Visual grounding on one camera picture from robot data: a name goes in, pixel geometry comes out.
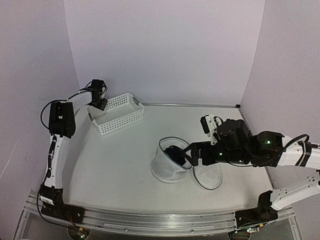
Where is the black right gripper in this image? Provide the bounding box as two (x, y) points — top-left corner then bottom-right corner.
(182, 142), (251, 168)

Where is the black bra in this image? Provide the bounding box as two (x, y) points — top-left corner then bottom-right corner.
(164, 145), (186, 166)

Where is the white perforated plastic basket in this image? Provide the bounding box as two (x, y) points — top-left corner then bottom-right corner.
(87, 92), (145, 136)

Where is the white mesh laundry bag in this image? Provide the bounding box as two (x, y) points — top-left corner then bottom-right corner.
(150, 136), (223, 191)

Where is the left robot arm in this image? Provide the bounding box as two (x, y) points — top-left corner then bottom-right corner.
(37, 79), (108, 220)

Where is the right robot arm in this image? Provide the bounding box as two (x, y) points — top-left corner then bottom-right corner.
(181, 115), (320, 229)

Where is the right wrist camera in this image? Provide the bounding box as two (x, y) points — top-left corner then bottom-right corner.
(200, 114), (224, 146)

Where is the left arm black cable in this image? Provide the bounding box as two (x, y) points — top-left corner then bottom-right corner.
(39, 99), (70, 131)

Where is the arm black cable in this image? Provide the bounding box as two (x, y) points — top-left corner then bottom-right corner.
(282, 133), (320, 153)
(39, 99), (70, 131)

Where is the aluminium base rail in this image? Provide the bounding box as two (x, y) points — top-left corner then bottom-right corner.
(13, 191), (302, 240)

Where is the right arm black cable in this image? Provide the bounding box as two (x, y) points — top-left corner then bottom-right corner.
(282, 133), (320, 153)

